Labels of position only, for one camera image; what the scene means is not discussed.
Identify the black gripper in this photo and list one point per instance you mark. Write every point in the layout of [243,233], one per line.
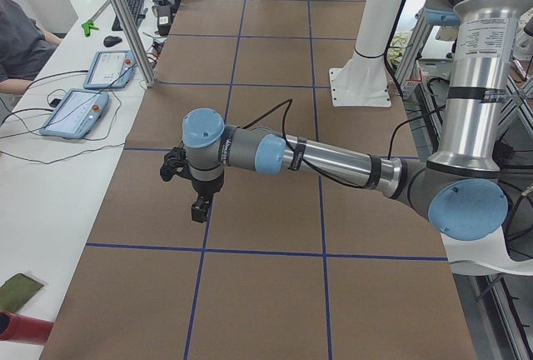
[206,188]

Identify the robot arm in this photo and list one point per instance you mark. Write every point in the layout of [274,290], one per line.
[361,138]

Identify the near blue teach pendant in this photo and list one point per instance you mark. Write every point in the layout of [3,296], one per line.
[76,114]

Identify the blue teach pendant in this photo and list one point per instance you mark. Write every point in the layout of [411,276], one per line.
[110,70]
[76,114]

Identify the far blue teach pendant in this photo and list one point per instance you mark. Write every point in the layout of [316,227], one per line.
[110,70]

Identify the black computer mouse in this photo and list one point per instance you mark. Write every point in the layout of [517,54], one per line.
[111,41]

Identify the green cloth pouch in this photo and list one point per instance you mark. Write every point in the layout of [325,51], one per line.
[17,291]

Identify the green clamp tool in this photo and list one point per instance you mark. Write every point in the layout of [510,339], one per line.
[88,27]

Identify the black keyboard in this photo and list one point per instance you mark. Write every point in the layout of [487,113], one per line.
[137,10]

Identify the red cylinder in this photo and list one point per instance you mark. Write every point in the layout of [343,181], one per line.
[23,329]

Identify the seated person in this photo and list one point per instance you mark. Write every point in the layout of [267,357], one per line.
[25,48]

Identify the white curved chair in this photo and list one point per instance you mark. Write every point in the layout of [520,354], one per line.
[483,257]

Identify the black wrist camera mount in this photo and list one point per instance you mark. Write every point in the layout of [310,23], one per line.
[175,163]

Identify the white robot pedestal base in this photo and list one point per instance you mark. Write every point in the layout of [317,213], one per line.
[362,82]

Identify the aluminium frame post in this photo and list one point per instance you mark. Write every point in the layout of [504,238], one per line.
[129,28]

